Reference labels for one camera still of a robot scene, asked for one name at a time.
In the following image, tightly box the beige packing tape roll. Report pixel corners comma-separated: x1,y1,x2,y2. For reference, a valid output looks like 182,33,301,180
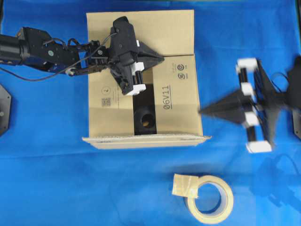
172,174,234,225

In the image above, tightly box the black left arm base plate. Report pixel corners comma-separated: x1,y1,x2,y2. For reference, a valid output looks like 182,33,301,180
0,85,11,136

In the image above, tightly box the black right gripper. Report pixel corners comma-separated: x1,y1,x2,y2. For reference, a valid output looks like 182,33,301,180
199,58,292,153

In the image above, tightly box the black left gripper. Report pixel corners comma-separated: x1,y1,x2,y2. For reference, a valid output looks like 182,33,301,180
109,16,164,96

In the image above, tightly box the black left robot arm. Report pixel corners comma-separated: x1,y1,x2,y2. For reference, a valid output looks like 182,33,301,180
0,16,164,96

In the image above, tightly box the black round object in box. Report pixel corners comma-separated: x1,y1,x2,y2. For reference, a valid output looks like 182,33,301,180
134,106,157,135

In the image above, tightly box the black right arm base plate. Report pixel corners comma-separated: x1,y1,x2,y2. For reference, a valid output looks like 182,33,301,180
292,108,301,139

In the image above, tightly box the brown cardboard box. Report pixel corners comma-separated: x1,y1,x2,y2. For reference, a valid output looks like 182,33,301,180
81,9,212,150

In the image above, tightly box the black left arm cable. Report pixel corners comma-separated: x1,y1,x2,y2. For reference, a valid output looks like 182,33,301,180
0,32,118,82

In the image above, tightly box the blue table cloth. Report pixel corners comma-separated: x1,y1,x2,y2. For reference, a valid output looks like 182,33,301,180
0,0,301,226

